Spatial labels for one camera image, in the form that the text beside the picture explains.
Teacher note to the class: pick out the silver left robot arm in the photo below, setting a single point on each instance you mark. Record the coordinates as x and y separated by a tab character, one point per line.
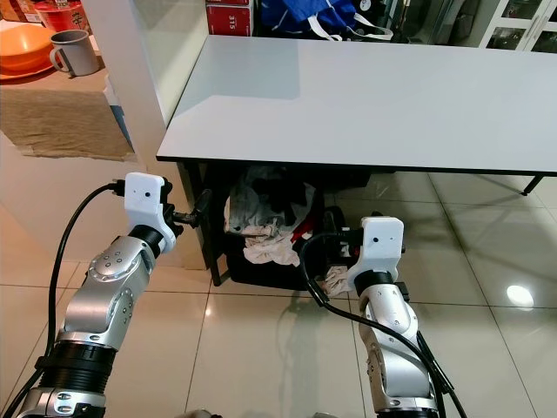
106	292

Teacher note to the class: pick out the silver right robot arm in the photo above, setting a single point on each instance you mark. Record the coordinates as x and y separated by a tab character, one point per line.
392	335

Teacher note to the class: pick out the grey crumpled garment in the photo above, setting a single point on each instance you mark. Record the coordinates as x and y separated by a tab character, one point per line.
261	205

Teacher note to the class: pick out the beige crumpled cloth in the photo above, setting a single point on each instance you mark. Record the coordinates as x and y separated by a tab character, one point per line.
268	248

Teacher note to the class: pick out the black laundry basket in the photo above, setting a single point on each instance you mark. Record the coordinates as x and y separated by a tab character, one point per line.
270	277

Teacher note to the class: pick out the white counter cabinet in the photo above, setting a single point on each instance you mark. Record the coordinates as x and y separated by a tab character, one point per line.
43	213

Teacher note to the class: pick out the brown woven cloth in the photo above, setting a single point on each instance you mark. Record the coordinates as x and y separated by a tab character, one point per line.
65	122

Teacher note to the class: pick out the grey mug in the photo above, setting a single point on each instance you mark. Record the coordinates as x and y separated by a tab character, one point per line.
81	54

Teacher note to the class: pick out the red printed box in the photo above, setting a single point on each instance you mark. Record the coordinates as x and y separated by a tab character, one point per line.
229	16

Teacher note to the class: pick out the orange plate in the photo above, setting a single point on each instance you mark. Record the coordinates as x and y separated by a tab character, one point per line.
17	75

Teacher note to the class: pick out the orange bowl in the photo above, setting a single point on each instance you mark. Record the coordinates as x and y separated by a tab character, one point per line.
24	45

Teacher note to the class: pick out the white glass door cabinet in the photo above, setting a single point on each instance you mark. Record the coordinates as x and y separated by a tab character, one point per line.
518	24

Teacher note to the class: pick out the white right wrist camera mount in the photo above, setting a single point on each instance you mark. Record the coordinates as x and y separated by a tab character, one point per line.
379	248

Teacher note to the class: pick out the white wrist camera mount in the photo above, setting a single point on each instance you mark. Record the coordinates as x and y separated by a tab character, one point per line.
144	200
379	248

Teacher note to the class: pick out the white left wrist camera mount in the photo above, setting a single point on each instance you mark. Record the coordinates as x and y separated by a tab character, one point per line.
144	200

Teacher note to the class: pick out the grey table with black frame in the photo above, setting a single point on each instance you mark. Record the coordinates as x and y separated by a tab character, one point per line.
357	104

